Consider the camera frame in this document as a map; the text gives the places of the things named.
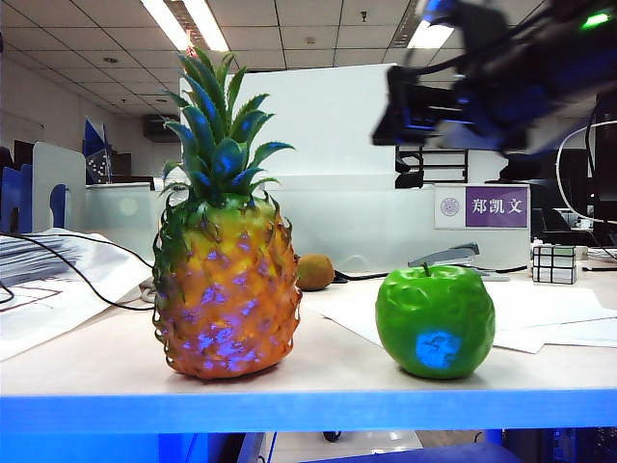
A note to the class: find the translucent white file holder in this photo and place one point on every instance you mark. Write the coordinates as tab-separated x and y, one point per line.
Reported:
53	164

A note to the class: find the black monitor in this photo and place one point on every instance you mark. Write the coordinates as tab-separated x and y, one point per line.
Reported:
606	193

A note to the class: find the long ceiling light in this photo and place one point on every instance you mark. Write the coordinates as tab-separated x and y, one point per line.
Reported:
207	24
166	24
426	36

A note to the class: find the white paper sheet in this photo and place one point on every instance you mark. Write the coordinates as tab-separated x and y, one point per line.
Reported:
530	345
530	304

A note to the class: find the orange plastic pineapple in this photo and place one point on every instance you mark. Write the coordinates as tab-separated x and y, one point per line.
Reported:
226	299

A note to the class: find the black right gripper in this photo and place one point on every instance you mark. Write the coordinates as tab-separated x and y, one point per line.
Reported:
414	111

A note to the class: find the white AOC monitor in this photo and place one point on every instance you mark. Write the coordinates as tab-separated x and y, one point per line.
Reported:
328	120

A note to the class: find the frosted glass desk partition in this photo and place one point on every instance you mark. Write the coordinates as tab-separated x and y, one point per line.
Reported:
361	231

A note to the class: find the silver mirror cube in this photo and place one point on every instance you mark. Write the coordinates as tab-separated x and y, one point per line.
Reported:
554	264

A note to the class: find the translucent plastic print bag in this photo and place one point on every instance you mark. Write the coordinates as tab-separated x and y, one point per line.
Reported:
96	270

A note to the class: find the brown kiwi fruit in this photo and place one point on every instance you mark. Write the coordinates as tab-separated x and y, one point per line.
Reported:
315	272

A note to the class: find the black metal rack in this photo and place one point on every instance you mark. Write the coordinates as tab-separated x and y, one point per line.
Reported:
453	166

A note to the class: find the green plastic apple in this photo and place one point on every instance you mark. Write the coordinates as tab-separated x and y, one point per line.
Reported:
434	313

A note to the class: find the purple white name plate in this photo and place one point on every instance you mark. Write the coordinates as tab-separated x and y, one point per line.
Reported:
496	207

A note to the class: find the blue file holder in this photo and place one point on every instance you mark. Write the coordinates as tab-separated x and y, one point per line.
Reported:
14	193

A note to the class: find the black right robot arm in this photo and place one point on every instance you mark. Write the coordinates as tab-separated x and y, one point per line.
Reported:
554	72

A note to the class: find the grey stapler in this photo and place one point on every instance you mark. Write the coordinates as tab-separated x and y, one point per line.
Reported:
453	253

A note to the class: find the blue patterned triangular board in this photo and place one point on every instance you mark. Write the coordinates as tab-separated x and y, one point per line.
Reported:
96	154

